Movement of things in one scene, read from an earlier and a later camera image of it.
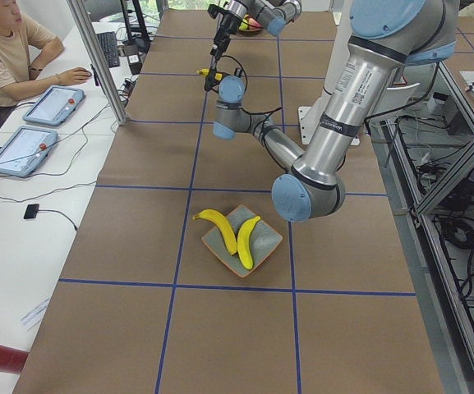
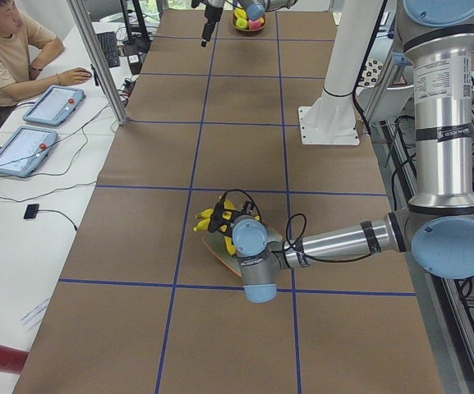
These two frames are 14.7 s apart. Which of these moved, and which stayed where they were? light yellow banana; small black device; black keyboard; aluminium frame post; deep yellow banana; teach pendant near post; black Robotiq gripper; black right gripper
Moved: black Robotiq gripper; light yellow banana; deep yellow banana; black right gripper
Stayed: teach pendant near post; black keyboard; aluminium frame post; small black device
